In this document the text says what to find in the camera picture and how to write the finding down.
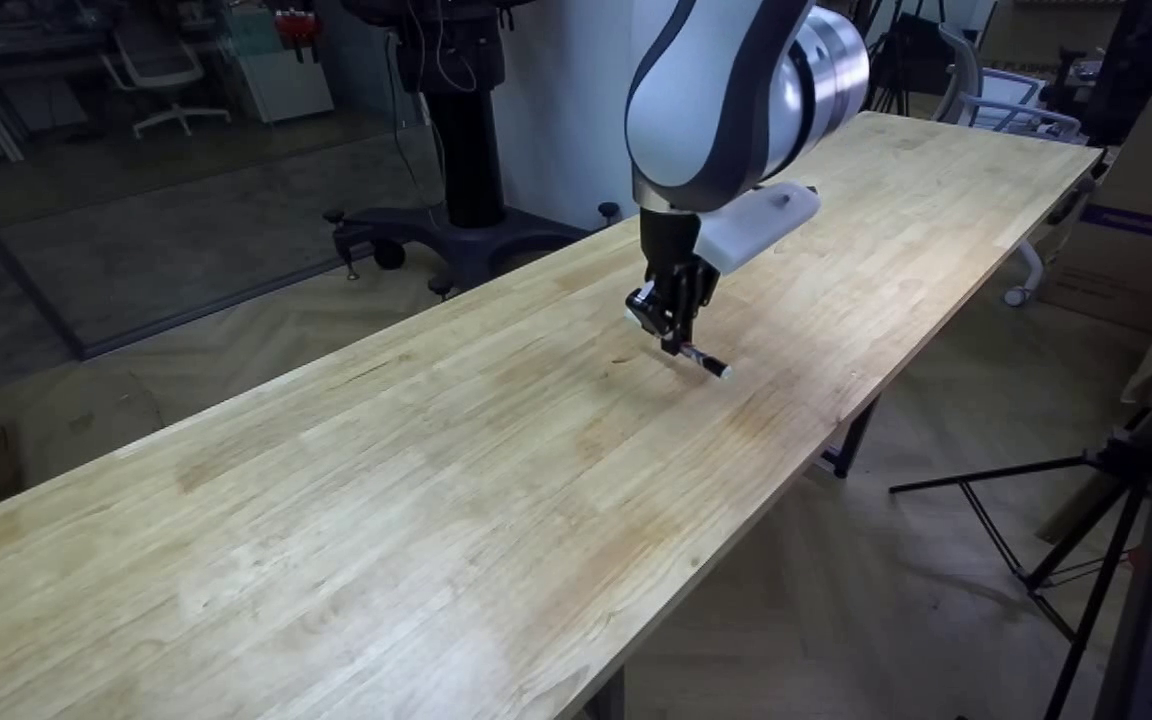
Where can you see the black table leg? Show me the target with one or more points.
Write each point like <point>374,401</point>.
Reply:
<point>848,442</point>

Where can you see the white office chair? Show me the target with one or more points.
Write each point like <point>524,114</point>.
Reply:
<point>157,64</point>

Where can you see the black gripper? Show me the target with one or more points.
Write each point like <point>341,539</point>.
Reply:
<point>668,246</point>

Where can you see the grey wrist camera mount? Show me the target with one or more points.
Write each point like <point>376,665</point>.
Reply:
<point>763,222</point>

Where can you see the large cardboard box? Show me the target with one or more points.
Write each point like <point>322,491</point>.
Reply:
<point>1140,201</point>

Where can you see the white marker with black cap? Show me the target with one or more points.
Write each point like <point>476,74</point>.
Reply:
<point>704,362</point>

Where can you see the black robot pedestal stand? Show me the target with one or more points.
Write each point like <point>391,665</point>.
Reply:
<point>460,162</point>

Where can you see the white cabinet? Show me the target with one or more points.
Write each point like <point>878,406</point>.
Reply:
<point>281,83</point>

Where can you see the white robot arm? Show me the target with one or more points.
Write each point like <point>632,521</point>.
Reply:
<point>722,94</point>

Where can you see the white metal frame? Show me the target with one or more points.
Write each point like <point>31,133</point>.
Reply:
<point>1021,123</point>

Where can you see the black bag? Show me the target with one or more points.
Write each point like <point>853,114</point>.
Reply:
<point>923,63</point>

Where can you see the black camera tripod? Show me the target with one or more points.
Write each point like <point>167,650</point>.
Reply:
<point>1083,532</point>

